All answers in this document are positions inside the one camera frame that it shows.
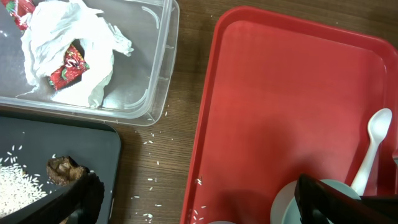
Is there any dark brown food lump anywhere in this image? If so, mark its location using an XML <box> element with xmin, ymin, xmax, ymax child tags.
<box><xmin>46</xmin><ymin>156</ymin><xmax>90</xmax><ymax>186</ymax></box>

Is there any green bowl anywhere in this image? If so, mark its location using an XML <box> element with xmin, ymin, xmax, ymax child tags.
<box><xmin>270</xmin><ymin>179</ymin><xmax>361</xmax><ymax>224</ymax></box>

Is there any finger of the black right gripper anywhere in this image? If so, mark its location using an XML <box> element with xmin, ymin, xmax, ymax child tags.
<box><xmin>360</xmin><ymin>195</ymin><xmax>398</xmax><ymax>218</ymax></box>

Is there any white plastic spoon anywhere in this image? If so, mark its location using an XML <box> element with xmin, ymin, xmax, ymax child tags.
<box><xmin>351</xmin><ymin>108</ymin><xmax>392</xmax><ymax>196</ymax></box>

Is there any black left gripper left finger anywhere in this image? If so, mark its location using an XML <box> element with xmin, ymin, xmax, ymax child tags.
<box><xmin>1</xmin><ymin>173</ymin><xmax>105</xmax><ymax>224</ymax></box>

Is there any black waste tray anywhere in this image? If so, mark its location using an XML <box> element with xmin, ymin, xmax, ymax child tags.
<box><xmin>1</xmin><ymin>111</ymin><xmax>121</xmax><ymax>224</ymax></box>

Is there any clear plastic waste bin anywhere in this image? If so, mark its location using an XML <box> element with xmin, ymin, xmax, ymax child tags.
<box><xmin>1</xmin><ymin>0</ymin><xmax>180</xmax><ymax>126</ymax></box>

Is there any white rice pile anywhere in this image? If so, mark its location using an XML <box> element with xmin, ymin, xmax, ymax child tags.
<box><xmin>1</xmin><ymin>145</ymin><xmax>55</xmax><ymax>218</ymax></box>

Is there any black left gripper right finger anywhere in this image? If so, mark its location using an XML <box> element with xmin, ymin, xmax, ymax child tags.
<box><xmin>294</xmin><ymin>174</ymin><xmax>397</xmax><ymax>224</ymax></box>

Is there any crumpled white tissue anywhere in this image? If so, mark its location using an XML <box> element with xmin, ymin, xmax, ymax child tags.
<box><xmin>21</xmin><ymin>1</ymin><xmax>133</xmax><ymax>108</ymax></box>

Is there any red serving tray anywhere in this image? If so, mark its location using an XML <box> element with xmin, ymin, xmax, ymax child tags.
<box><xmin>181</xmin><ymin>7</ymin><xmax>397</xmax><ymax>223</ymax></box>

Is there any red snack wrapper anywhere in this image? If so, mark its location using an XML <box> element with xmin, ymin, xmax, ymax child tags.
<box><xmin>48</xmin><ymin>44</ymin><xmax>90</xmax><ymax>91</ymax></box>
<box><xmin>1</xmin><ymin>0</ymin><xmax>35</xmax><ymax>34</ymax></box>

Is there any light blue bowl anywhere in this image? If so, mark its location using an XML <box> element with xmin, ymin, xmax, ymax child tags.
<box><xmin>208</xmin><ymin>220</ymin><xmax>235</xmax><ymax>224</ymax></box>

